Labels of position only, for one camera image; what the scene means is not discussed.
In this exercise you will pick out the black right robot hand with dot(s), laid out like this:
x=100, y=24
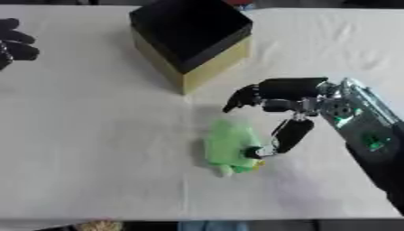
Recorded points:
x=286, y=88

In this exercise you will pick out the green soft toy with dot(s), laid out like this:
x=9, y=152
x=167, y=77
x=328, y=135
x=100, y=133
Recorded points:
x=231, y=145

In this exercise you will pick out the tan box with black inside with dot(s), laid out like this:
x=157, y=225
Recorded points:
x=192, y=42

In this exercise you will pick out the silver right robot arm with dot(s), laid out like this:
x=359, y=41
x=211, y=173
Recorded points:
x=363, y=126

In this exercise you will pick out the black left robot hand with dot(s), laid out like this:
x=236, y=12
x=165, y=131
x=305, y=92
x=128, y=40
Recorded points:
x=16, y=45

